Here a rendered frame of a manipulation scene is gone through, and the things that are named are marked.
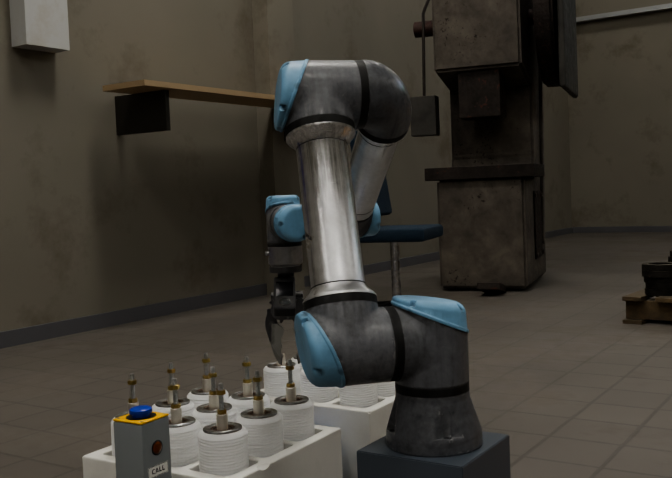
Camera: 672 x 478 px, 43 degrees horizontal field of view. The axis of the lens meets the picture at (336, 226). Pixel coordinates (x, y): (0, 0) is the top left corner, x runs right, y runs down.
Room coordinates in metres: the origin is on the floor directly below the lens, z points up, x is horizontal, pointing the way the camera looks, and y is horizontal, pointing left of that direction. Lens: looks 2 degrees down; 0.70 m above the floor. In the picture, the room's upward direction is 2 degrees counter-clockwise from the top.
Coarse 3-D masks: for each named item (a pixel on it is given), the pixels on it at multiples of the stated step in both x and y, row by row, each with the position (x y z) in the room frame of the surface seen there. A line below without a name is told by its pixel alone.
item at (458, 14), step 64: (448, 0) 5.67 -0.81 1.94; (512, 0) 5.52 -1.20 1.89; (448, 64) 5.69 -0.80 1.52; (512, 64) 5.56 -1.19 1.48; (576, 64) 6.12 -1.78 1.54; (512, 128) 5.96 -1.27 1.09; (448, 192) 5.65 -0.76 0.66; (512, 192) 5.50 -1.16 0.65; (448, 256) 5.66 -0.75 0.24; (512, 256) 5.51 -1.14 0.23
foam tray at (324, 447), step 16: (320, 432) 1.82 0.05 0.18; (336, 432) 1.83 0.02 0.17; (288, 448) 1.71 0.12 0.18; (304, 448) 1.72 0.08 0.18; (320, 448) 1.77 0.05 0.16; (336, 448) 1.83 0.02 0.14; (96, 464) 1.70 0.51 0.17; (112, 464) 1.67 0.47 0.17; (192, 464) 1.63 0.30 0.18; (256, 464) 1.62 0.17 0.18; (272, 464) 1.63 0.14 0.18; (288, 464) 1.67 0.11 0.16; (304, 464) 1.72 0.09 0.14; (320, 464) 1.77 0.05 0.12; (336, 464) 1.83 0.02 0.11
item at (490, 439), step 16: (368, 448) 1.30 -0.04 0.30; (384, 448) 1.30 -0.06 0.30; (480, 448) 1.28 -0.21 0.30; (496, 448) 1.30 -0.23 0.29; (368, 464) 1.28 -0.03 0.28; (384, 464) 1.27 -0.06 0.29; (400, 464) 1.25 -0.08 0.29; (416, 464) 1.24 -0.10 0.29; (432, 464) 1.22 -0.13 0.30; (448, 464) 1.21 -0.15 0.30; (464, 464) 1.21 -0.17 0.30; (480, 464) 1.25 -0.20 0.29; (496, 464) 1.30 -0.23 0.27
